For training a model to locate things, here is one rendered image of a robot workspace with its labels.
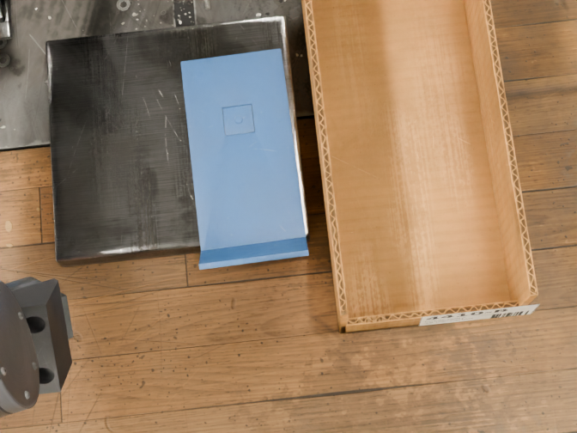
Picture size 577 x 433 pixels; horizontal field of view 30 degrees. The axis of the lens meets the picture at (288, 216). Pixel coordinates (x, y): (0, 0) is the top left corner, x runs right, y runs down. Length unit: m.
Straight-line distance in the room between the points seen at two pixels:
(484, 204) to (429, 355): 0.11
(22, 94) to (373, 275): 0.28
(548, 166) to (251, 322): 0.23
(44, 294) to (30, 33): 0.34
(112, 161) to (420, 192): 0.21
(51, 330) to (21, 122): 0.31
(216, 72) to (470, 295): 0.23
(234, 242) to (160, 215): 0.05
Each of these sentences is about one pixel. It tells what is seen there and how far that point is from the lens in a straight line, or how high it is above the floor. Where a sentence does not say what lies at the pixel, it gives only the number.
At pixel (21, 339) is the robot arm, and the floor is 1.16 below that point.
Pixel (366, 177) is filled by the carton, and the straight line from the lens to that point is 0.74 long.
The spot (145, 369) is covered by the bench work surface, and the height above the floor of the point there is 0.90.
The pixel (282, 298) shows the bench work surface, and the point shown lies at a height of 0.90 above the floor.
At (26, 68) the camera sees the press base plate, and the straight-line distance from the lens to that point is 0.80.
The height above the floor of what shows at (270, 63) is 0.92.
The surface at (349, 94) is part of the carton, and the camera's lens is 0.76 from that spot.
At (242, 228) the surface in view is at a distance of 0.71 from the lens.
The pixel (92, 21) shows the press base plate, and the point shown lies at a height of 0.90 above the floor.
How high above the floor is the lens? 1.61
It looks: 75 degrees down
